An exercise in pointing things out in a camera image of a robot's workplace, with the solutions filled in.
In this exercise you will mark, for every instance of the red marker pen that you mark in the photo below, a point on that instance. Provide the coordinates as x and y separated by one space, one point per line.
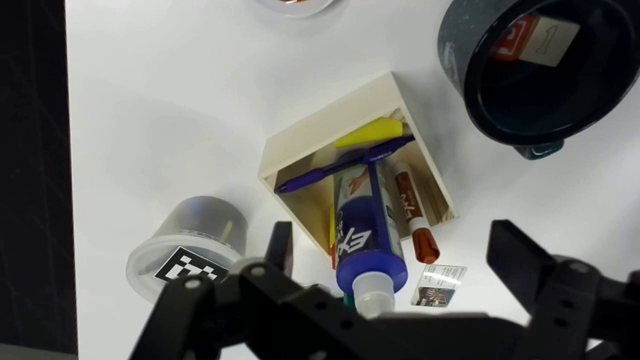
412 213

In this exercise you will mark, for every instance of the cream open box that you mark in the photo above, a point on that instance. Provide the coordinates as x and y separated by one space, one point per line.
313 133

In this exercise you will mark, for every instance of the blue Expo bottle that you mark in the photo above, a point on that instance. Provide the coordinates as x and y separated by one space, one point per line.
367 241

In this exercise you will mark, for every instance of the small printed picture card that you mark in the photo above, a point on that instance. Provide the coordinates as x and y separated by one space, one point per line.
439 286

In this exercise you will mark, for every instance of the red white packet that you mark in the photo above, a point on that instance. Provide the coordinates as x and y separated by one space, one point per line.
533 38

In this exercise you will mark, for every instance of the dark blue mug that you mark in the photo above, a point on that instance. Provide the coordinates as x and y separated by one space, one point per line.
466 73

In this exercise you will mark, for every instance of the yellow flat item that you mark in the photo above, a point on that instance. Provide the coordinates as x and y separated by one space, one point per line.
373 131

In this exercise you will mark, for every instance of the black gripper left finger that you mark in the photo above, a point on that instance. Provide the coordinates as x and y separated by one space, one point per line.
220 321

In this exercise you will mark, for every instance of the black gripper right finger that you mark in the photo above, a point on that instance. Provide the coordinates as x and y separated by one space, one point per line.
580 312

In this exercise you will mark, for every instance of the clear tub with marker tag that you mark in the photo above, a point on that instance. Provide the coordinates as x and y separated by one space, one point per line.
192 226

